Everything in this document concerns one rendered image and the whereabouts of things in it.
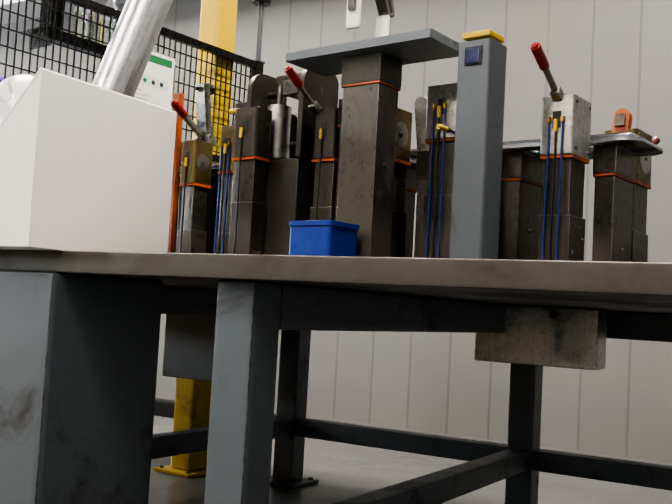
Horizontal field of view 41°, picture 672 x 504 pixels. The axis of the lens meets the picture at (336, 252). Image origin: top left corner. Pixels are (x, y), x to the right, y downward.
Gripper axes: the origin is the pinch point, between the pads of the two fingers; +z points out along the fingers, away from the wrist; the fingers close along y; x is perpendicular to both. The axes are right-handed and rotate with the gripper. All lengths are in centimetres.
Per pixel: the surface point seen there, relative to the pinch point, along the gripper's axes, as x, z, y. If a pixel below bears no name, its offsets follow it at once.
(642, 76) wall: 17, -46, -219
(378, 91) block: 4.9, 13.6, 3.4
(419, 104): 4.5, 11.2, -18.5
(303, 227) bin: -4.8, 42.4, 13.6
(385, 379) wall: -96, 90, -224
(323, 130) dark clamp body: -16.7, 17.2, -12.8
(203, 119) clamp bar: -64, 9, -29
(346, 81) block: -3.1, 10.7, 2.5
